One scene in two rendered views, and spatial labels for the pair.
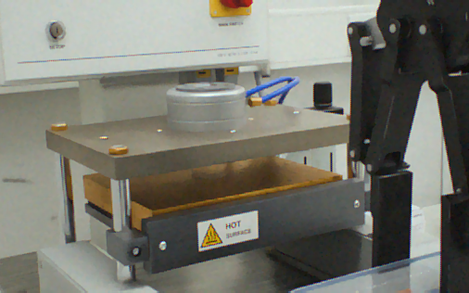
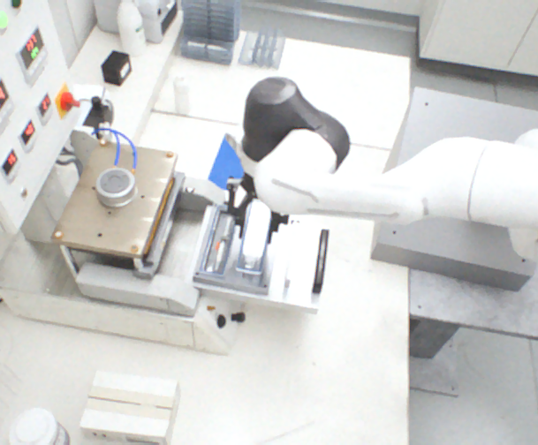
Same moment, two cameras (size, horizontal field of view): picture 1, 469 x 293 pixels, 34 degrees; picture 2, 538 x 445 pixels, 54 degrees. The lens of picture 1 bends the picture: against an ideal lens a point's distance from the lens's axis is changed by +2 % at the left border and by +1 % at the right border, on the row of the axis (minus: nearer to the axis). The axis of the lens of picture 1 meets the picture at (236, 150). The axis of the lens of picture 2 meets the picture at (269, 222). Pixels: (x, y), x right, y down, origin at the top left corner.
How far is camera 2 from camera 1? 85 cm
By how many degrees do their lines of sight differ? 61
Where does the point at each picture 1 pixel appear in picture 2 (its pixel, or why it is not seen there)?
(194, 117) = (125, 201)
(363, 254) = (184, 197)
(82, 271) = (117, 282)
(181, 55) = (57, 148)
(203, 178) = not seen: hidden behind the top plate
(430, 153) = (66, 24)
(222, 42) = (67, 125)
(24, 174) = not seen: outside the picture
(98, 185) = not seen: hidden behind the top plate
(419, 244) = (206, 187)
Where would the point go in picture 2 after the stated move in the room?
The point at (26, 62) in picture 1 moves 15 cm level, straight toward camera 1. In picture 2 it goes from (19, 216) to (88, 248)
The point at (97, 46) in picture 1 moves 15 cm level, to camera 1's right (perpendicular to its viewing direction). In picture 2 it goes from (35, 180) to (98, 139)
